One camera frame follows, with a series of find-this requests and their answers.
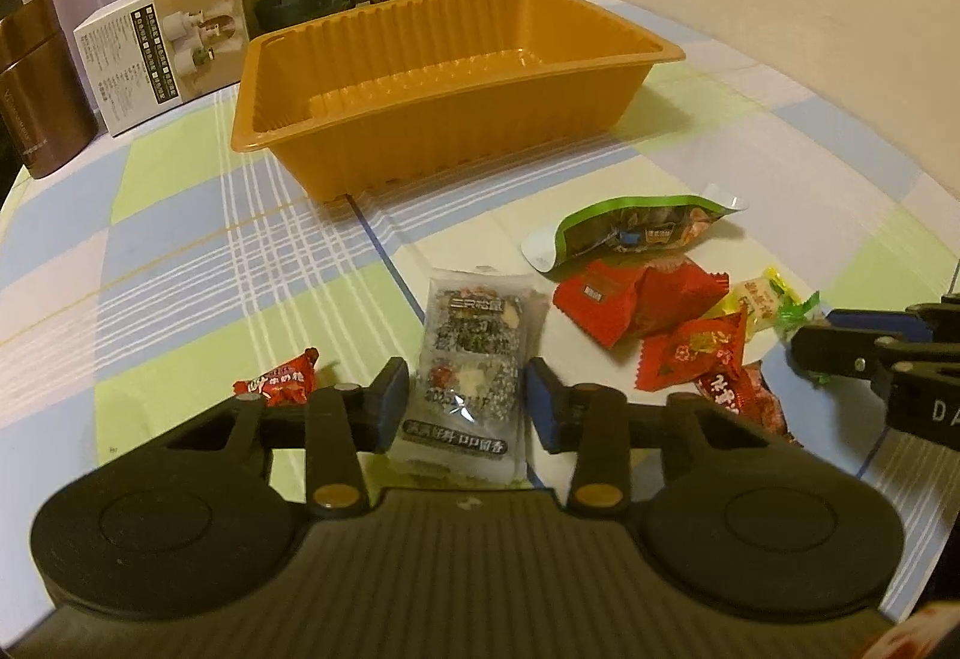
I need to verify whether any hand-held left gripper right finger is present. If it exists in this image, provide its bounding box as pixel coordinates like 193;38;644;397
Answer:
523;357;788;514

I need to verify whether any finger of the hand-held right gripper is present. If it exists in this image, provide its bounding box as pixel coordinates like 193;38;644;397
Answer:
792;326;960;397
825;302;960;345

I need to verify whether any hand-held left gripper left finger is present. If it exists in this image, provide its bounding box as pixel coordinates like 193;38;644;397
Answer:
150;357;412;514

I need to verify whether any clear black-and-white snack packet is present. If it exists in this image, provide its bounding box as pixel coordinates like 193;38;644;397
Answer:
390;265;552;487

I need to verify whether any yellow candy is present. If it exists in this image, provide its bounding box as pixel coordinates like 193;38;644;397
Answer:
709;266;826;337

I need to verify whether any dark red shiny snack packet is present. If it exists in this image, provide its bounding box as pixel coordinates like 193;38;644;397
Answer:
694;359;796;442

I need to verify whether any small red candy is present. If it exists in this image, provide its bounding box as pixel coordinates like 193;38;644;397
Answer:
232;348;322;409

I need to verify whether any large red snack packet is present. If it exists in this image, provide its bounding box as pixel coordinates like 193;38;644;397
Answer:
553;256;731;351

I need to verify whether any red-orange snack packet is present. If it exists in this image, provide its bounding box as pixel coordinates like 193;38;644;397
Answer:
634;306;751;394

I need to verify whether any green snack pouch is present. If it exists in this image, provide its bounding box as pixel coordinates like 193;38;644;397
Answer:
521;185;751;274

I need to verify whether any orange plastic tray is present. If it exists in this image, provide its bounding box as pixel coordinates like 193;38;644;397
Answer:
229;0;687;204

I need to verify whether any checked tablecloth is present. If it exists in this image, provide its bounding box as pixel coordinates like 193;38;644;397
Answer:
0;0;960;630

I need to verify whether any white printed cardboard box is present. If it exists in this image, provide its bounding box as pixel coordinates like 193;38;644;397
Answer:
73;0;252;139

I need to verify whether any brown metal thermos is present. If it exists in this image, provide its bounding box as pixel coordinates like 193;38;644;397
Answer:
0;0;100;181

